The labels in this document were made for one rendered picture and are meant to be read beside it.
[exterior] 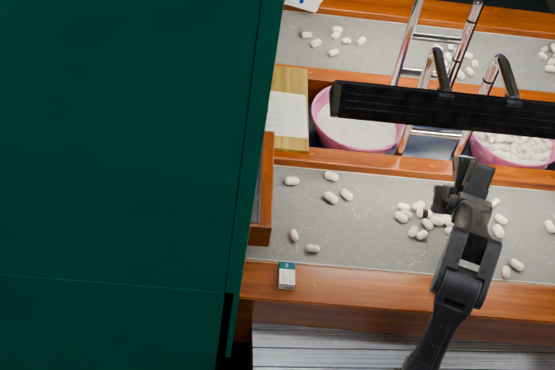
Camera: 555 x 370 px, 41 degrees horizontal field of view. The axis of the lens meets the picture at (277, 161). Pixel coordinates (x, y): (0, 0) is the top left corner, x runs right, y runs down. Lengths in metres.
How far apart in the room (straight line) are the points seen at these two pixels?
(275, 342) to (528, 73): 1.22
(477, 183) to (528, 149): 0.55
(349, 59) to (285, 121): 0.40
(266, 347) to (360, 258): 0.30
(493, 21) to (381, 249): 1.05
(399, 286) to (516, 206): 0.45
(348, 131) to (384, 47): 0.40
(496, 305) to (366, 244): 0.32
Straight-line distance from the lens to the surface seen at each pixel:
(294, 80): 2.08
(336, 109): 1.58
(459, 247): 1.35
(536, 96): 2.30
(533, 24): 2.60
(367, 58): 2.27
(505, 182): 2.00
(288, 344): 1.66
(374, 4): 2.46
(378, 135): 2.03
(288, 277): 1.62
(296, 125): 1.94
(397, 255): 1.77
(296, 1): 2.40
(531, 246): 1.91
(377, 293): 1.66
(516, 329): 1.77
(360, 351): 1.69
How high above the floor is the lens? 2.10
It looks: 46 degrees down
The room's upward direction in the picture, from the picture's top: 10 degrees clockwise
